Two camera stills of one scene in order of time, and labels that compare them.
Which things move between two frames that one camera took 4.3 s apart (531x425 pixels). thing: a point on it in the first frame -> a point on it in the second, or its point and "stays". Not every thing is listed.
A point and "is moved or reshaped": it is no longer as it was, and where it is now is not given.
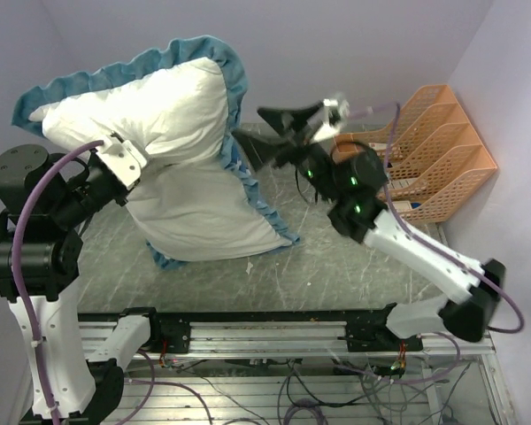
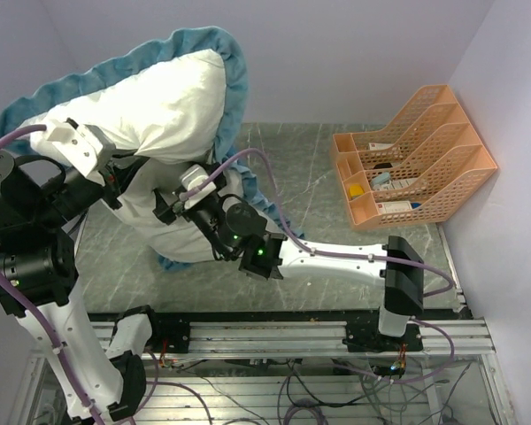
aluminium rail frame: (288, 339) stays
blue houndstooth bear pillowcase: (163, 58) is moved or reshaped
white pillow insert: (188, 202) stays
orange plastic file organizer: (435, 158) stays
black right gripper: (261, 150) -> (168, 212)
